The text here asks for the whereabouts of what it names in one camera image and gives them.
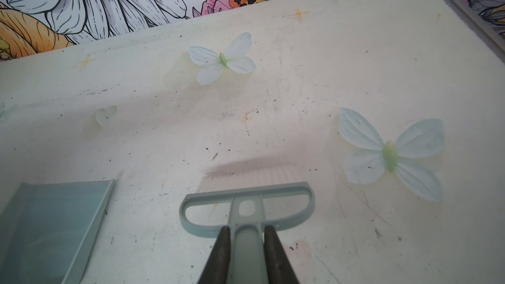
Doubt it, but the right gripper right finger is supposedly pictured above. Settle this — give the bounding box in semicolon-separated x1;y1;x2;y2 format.
264;226;300;284

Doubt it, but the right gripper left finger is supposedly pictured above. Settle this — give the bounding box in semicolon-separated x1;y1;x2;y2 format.
197;226;231;284

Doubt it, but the grey-blue hand brush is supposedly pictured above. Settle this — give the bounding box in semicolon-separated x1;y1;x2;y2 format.
179;164;316;283

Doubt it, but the grey-blue dustpan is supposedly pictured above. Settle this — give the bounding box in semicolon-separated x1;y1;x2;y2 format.
1;180;115;283

